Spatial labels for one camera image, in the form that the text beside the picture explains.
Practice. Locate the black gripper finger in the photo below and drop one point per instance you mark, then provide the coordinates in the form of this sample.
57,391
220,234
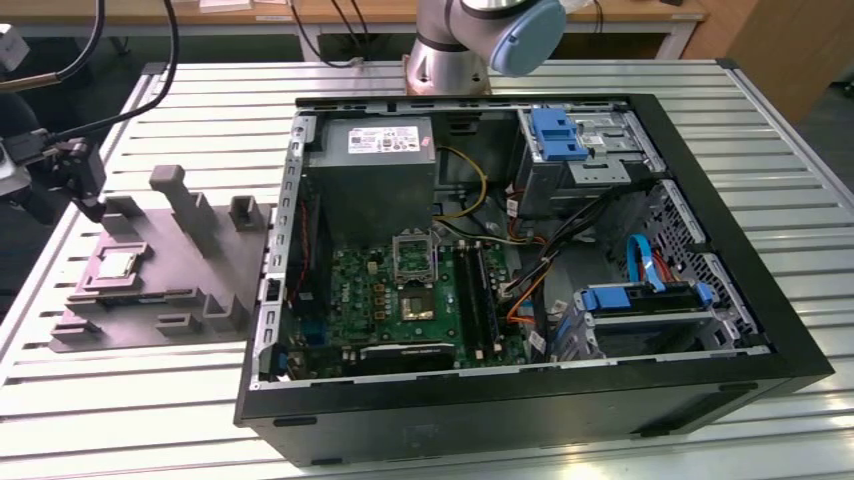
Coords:
41,210
86,175

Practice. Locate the silver CPU green edge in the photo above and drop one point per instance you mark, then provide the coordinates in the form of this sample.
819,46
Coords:
120,264

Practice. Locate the CPU socket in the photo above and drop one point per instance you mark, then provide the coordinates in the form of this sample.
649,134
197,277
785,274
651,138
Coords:
420,306

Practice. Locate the grey parts rack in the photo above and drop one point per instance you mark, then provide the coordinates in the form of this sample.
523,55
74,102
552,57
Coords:
174,260

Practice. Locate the dark RAM stick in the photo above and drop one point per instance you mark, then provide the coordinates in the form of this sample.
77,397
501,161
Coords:
130,300

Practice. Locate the white box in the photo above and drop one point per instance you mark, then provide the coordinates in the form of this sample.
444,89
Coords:
228,5

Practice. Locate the black case fan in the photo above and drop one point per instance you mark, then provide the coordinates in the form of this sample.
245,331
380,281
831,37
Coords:
320,260

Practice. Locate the grey power supply unit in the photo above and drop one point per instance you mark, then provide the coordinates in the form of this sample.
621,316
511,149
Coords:
368,190

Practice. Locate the green motherboard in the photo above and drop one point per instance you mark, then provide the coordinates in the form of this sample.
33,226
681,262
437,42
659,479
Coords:
361,300

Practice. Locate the black graphics card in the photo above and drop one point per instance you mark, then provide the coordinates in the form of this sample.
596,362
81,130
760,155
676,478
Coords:
408,356

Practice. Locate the black RAM slot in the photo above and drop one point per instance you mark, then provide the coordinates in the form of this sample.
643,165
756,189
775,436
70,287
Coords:
489,300
472,300

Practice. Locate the metal drive cage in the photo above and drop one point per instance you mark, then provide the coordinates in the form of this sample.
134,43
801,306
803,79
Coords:
555,190

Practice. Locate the black PC case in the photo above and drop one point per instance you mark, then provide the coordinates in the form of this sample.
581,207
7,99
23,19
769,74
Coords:
468,430

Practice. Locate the hard disk in blue carrier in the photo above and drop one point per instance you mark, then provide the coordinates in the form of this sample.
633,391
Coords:
608,300

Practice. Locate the metal disk bay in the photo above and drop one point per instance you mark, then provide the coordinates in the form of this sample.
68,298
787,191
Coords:
731,327

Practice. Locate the wooden cabinet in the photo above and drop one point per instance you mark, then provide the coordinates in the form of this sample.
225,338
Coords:
801,50

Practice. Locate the blue plastic drive bracket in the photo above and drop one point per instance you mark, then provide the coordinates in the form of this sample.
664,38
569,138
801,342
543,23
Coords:
557,132

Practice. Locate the wooden desk white frame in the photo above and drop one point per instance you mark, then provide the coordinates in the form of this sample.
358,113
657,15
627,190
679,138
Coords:
655,17

